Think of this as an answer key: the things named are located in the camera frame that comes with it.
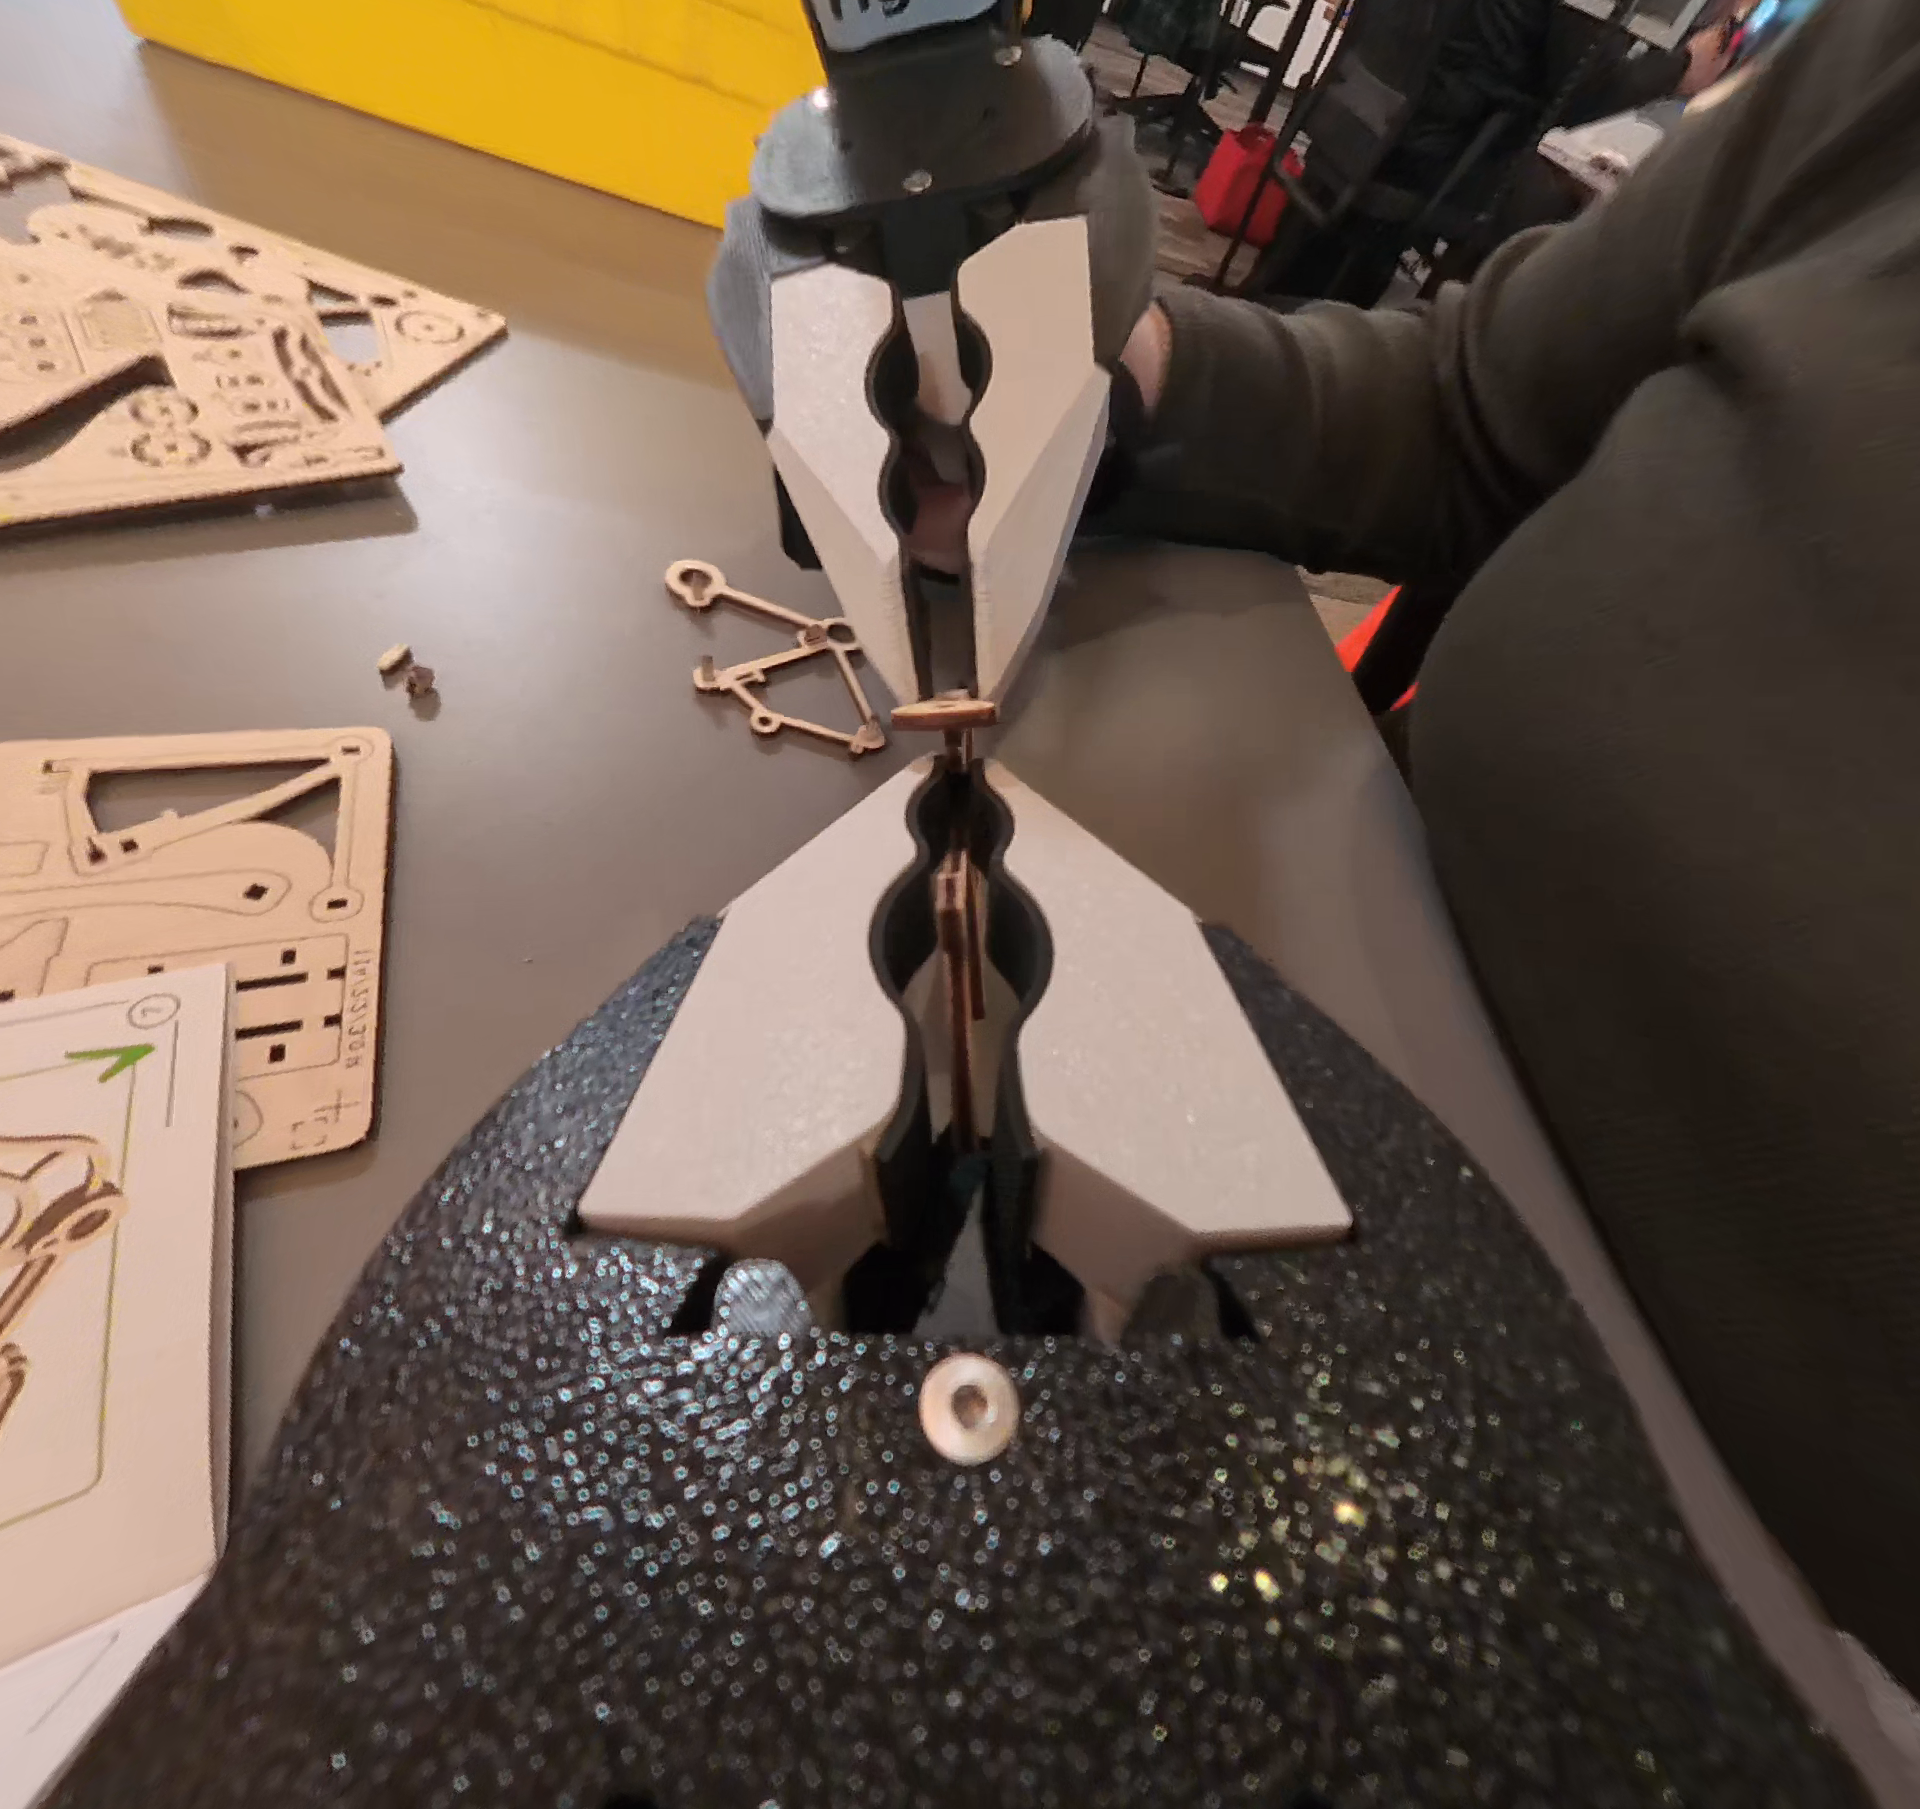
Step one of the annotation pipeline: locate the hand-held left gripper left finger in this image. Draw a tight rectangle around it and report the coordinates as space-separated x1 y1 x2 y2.
579 757 955 1338

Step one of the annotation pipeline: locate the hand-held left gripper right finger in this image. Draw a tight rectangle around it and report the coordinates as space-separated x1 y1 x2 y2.
959 757 1356 1344

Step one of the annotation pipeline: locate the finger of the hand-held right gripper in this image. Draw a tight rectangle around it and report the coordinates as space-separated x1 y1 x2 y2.
762 252 940 710
947 212 1116 713

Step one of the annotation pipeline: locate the wooden model arm part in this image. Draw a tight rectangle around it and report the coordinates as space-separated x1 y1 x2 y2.
931 729 986 1145

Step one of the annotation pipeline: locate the person's right forearm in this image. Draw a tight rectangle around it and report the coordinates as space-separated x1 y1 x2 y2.
1148 0 1920 582

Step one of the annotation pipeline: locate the laser-cut wooden parts sheet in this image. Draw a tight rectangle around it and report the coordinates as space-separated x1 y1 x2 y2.
0 728 396 1172
0 133 509 434
0 249 406 534

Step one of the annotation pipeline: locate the red bag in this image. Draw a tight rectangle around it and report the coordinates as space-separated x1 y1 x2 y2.
1195 124 1303 231

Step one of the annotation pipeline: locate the wooden linkage part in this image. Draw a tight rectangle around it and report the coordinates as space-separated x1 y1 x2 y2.
665 559 892 757

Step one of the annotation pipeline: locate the black office chair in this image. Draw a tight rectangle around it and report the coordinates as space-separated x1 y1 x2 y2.
1287 0 1445 304

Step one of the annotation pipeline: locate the yellow plastic bin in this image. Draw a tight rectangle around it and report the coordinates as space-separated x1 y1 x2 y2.
59 0 820 228

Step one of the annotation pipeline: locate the white instruction booklet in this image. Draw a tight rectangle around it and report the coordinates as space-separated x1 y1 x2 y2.
0 959 235 1672

